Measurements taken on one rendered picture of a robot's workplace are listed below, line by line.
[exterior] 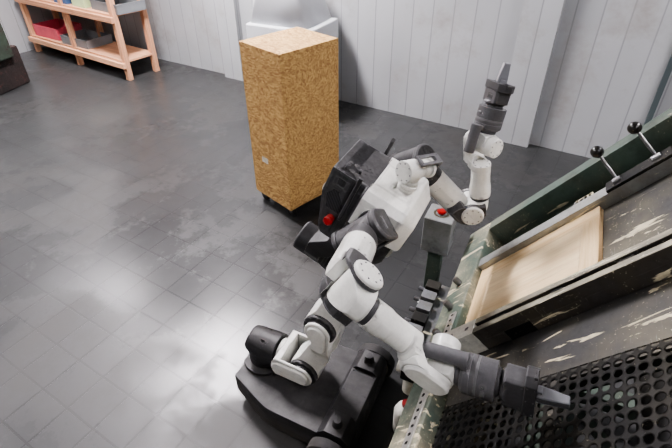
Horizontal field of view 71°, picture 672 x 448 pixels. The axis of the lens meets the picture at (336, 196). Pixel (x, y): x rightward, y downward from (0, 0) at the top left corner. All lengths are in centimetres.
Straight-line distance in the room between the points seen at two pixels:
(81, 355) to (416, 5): 390
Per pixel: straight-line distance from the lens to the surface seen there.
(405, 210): 136
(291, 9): 471
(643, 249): 126
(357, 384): 233
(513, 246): 178
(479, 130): 157
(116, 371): 285
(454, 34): 475
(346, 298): 101
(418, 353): 106
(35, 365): 307
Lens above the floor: 212
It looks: 34 degrees down
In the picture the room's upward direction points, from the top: straight up
